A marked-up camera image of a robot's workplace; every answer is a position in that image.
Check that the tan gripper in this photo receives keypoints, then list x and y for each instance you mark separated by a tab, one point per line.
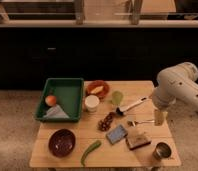
158	117

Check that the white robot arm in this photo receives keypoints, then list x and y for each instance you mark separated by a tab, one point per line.
176	82

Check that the metal cup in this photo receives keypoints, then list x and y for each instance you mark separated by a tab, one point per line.
162	151

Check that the green translucent cup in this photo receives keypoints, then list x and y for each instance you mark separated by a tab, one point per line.
116	98

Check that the white paper cup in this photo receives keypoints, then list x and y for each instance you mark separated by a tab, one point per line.
91	103

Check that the blue sponge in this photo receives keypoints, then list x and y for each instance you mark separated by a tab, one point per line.
116	134

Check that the dark grape bunch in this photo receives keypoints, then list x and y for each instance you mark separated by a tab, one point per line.
105	124

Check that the orange bowl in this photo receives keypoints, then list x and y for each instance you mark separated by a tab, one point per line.
96	83

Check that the yellow food piece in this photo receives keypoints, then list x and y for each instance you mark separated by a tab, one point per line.
97	90

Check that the green okra pod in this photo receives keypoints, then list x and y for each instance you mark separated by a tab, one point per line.
92	147

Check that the green plastic tray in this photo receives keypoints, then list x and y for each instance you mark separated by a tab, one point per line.
69	94

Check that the dark purple bowl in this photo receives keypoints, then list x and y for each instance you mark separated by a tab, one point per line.
61	143

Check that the grey folded cloth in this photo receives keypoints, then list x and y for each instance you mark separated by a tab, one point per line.
56	112

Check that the red apple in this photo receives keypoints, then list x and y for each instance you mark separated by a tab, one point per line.
51	100

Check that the wooden shelf frame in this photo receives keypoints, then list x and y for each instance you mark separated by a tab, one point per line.
99	13

